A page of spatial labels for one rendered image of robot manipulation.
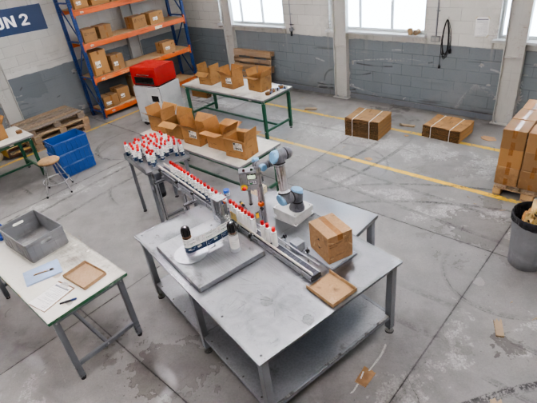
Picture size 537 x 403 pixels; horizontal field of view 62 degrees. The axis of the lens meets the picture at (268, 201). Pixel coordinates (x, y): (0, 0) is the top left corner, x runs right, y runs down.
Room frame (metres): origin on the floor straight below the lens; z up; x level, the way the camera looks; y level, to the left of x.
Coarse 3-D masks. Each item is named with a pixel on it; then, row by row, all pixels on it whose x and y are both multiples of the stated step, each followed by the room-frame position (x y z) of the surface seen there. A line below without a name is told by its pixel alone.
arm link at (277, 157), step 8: (272, 152) 3.62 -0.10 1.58; (280, 152) 3.62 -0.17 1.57; (272, 160) 3.60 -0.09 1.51; (280, 160) 3.59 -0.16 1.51; (280, 168) 3.59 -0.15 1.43; (280, 176) 3.57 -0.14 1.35; (280, 184) 3.56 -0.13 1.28; (280, 192) 3.55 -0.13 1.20; (288, 192) 3.54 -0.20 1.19; (280, 200) 3.51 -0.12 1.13; (288, 200) 3.52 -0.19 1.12
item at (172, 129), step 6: (180, 108) 6.47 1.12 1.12; (186, 108) 6.39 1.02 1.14; (180, 114) 6.45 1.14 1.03; (168, 120) 6.37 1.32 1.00; (174, 120) 6.46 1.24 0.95; (162, 126) 6.14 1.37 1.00; (168, 126) 6.09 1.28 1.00; (174, 126) 6.04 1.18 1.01; (180, 126) 6.09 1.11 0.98; (168, 132) 6.27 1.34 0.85; (174, 132) 6.18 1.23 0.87; (180, 132) 6.09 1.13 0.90; (180, 138) 6.11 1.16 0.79
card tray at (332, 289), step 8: (320, 280) 2.70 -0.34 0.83; (328, 280) 2.69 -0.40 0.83; (336, 280) 2.68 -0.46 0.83; (344, 280) 2.63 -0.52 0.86; (312, 288) 2.62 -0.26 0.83; (320, 288) 2.61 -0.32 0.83; (328, 288) 2.60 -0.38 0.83; (336, 288) 2.59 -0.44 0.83; (344, 288) 2.58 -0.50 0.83; (352, 288) 2.56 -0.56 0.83; (320, 296) 2.50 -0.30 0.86; (328, 296) 2.51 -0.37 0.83; (336, 296) 2.50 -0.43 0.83; (344, 296) 2.46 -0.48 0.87; (328, 304) 2.42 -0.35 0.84; (336, 304) 2.41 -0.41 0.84
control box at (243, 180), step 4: (244, 168) 3.59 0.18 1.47; (248, 168) 3.58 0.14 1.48; (252, 168) 3.57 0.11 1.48; (240, 172) 3.52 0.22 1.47; (244, 172) 3.51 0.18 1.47; (248, 172) 3.51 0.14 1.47; (252, 172) 3.50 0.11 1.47; (256, 172) 3.50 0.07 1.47; (240, 176) 3.50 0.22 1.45; (244, 176) 3.50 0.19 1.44; (256, 176) 3.50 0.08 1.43; (240, 180) 3.50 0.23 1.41; (244, 180) 3.50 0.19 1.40; (248, 180) 3.50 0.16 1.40; (252, 180) 3.50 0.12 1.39; (240, 184) 3.51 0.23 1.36; (244, 184) 3.50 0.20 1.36; (256, 184) 3.50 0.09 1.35; (248, 188) 3.50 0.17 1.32; (252, 188) 3.50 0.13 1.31; (256, 188) 3.50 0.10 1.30
